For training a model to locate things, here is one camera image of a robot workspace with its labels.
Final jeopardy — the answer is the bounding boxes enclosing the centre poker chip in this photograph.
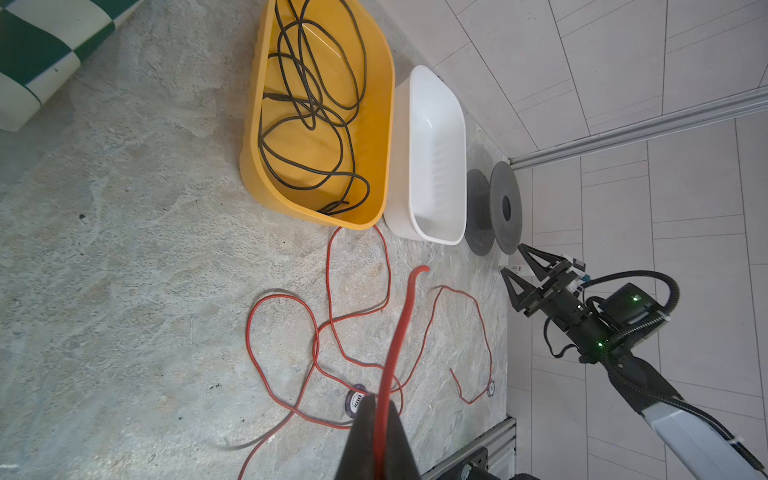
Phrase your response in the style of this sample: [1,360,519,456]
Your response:
[344,384,369,419]

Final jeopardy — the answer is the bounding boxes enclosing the yellow plastic tray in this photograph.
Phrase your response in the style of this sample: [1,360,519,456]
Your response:
[239,1,395,230]

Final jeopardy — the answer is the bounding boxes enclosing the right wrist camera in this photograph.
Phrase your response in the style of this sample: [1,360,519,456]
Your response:
[598,283,669,342]

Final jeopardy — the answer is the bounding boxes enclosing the green white checkerboard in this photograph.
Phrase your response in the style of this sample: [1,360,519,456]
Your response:
[1,0,141,131]

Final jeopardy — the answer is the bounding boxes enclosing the black cable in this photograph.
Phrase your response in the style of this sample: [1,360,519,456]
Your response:
[256,0,372,216]

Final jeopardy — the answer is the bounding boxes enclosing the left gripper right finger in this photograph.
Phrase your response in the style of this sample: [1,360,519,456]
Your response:
[383,402,420,480]

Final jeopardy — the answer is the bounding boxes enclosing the white plastic tray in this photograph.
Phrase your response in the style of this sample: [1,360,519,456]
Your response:
[384,65,467,246]

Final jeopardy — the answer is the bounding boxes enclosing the grey cable spool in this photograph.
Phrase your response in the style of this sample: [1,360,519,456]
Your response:
[464,162,523,256]

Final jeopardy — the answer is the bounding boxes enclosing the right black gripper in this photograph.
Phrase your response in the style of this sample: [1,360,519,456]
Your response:
[500,243,611,364]

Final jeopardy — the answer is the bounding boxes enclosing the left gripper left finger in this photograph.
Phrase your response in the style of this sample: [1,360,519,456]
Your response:
[335,395,376,480]

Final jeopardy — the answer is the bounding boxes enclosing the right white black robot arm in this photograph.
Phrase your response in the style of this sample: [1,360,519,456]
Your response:
[500,244,767,479]

